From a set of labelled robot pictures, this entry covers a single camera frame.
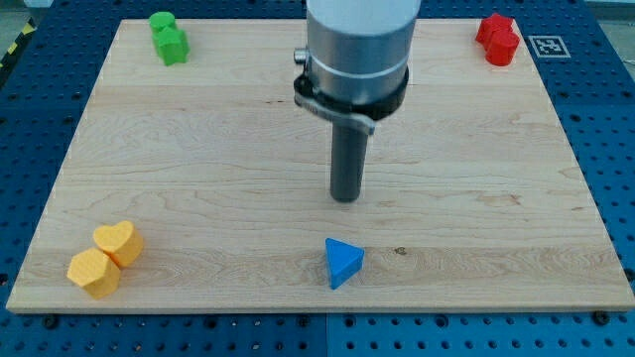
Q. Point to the silver robot arm cylinder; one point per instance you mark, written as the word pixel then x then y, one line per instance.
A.
pixel 359 49

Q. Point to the blue triangle block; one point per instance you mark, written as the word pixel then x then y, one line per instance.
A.
pixel 343 261

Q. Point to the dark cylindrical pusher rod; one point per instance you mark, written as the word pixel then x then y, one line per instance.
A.
pixel 348 152

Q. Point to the wooden board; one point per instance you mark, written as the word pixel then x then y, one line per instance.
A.
pixel 472 199

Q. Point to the green star block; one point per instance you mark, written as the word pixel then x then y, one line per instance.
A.
pixel 172 46

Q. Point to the yellow heart block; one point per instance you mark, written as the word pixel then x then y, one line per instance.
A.
pixel 122 242

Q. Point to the green cylinder block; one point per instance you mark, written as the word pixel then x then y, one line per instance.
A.
pixel 162 20

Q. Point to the red rounded block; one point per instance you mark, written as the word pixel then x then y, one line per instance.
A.
pixel 502 48

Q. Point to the red star block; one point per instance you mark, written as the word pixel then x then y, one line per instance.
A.
pixel 489 26

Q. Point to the yellow hexagon block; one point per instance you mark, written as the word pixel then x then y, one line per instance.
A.
pixel 94 272

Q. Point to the white fiducial marker tag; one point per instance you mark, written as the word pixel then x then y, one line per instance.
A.
pixel 549 47

